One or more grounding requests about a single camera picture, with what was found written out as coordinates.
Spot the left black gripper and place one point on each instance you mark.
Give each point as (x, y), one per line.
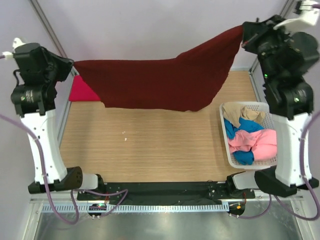
(66, 64)

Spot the beige t-shirt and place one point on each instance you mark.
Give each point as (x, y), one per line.
(233, 111)

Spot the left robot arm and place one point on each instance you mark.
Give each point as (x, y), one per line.
(34, 102)

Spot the pink t-shirt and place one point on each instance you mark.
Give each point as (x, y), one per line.
(265, 146)

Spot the blue t-shirt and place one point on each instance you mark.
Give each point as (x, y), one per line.
(241, 140)

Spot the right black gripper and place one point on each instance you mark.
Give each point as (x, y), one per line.
(254, 32)

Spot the folded red t-shirt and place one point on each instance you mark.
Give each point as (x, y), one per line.
(81, 92)

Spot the dark red t-shirt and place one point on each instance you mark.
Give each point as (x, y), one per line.
(188, 82)

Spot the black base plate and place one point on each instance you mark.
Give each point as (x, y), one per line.
(194, 193)

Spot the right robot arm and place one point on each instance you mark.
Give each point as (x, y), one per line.
(285, 54)

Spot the white plastic basket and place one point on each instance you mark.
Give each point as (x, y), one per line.
(267, 124)

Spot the white slotted cable duct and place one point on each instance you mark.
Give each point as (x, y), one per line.
(98, 207)

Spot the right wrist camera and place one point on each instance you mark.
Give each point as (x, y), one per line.
(308, 12)

